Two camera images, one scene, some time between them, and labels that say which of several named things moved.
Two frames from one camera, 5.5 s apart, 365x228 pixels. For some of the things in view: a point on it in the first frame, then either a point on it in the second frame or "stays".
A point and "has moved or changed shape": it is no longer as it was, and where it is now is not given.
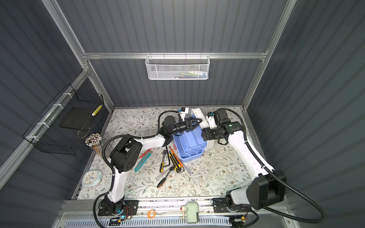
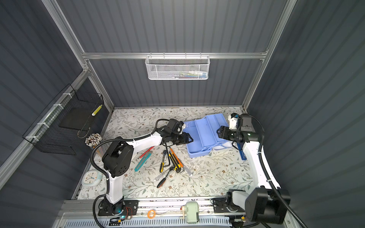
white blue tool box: [190, 146] has moved or changed shape
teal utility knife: [143, 160] stays
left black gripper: [197, 120] to [183, 139]
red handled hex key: [145, 152] stays
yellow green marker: [97, 110] stays
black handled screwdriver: [162, 182] stays
